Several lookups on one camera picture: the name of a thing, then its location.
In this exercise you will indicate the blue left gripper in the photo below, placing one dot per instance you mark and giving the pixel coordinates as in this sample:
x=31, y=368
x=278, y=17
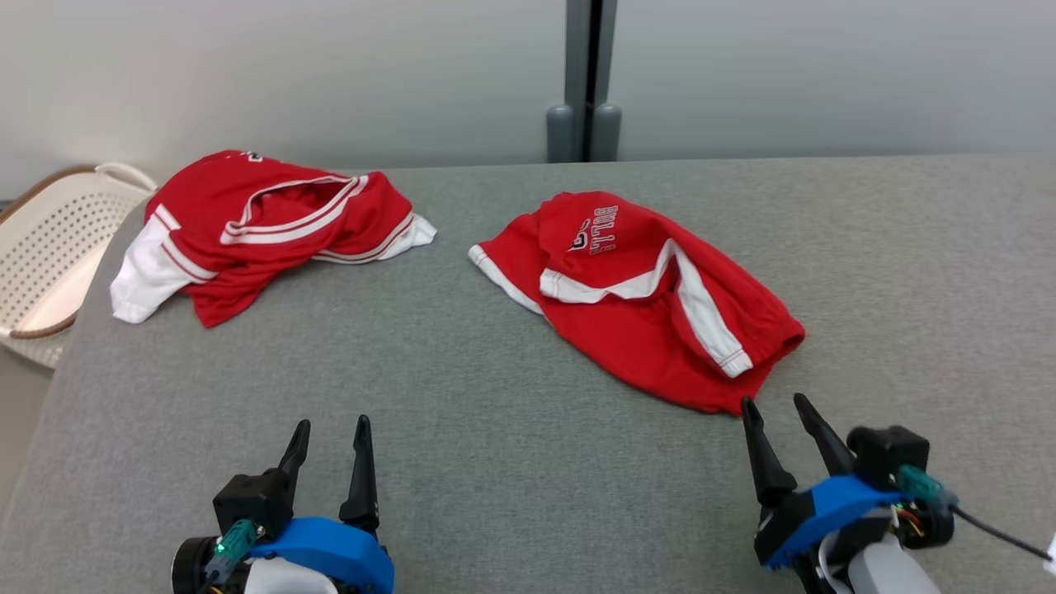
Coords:
x=346, y=553

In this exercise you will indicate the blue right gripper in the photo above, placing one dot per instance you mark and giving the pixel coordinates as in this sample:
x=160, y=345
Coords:
x=825, y=507

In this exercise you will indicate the red shorts with white stripes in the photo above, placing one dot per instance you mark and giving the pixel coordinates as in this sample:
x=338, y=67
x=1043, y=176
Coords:
x=635, y=330

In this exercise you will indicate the red Bulls basketball jersey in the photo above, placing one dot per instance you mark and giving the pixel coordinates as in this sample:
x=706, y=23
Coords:
x=247, y=264

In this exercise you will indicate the white perforated laundry basket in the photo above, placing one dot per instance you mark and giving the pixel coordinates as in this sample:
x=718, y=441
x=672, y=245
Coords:
x=49, y=247

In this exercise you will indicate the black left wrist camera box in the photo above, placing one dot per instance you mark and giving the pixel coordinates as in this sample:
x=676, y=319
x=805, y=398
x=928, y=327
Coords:
x=247, y=495

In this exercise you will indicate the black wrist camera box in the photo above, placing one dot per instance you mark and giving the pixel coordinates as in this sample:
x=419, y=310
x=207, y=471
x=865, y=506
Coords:
x=887, y=450
x=247, y=495

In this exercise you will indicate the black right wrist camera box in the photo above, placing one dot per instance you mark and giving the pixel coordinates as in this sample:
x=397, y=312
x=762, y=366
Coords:
x=887, y=450

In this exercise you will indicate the grey cylinder post foot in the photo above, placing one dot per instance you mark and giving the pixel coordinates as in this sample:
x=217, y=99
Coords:
x=607, y=136
x=559, y=136

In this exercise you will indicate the grey partition post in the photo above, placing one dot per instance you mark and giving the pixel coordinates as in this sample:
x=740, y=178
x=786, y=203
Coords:
x=577, y=49

